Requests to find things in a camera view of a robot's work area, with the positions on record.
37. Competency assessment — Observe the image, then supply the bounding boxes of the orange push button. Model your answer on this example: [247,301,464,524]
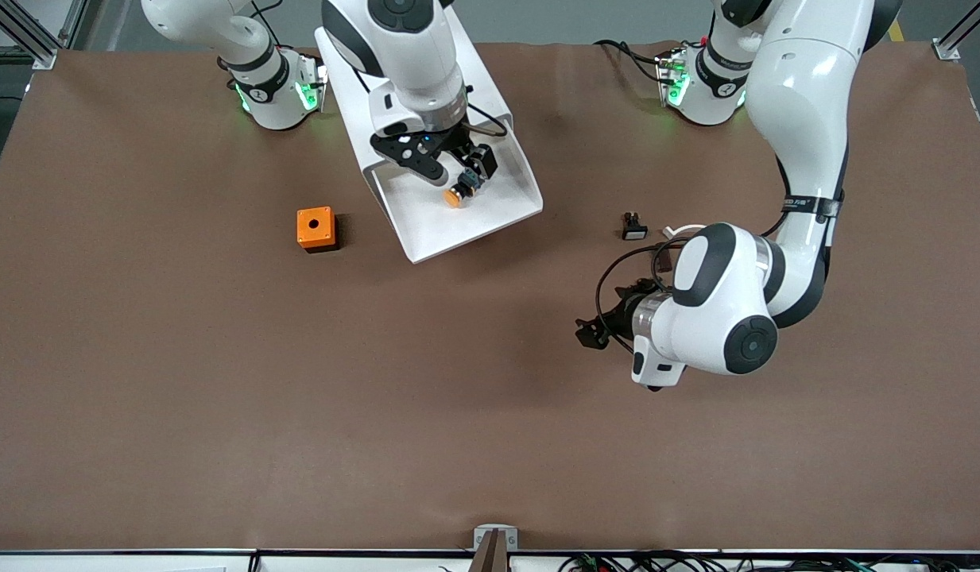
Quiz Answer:
[444,167,480,209]

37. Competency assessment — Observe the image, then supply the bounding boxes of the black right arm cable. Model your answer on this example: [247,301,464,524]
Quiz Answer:
[458,83,513,140]

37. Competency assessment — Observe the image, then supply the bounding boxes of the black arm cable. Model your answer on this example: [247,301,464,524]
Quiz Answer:
[595,234,701,354]
[458,83,513,140]

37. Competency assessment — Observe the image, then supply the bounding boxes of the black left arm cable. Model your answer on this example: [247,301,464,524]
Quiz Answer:
[595,234,701,354]

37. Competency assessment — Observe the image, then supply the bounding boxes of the black base cable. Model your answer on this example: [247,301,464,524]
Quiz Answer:
[595,38,677,84]

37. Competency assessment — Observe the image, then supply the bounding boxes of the orange button enclosure box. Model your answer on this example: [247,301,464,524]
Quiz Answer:
[296,206,339,253]

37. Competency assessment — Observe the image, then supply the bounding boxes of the black cable bundle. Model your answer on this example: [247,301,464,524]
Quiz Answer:
[560,551,980,572]

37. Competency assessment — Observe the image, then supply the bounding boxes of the aluminium table edge bracket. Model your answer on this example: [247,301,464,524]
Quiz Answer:
[473,524,519,551]

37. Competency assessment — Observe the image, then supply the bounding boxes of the brown wedge post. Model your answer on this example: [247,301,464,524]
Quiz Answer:
[467,530,510,572]

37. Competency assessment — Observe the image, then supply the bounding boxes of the aluminium frame post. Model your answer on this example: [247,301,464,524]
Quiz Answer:
[931,0,980,62]
[0,0,85,71]

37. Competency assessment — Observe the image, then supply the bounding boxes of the white table edge rail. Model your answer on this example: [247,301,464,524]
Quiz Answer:
[0,548,980,572]

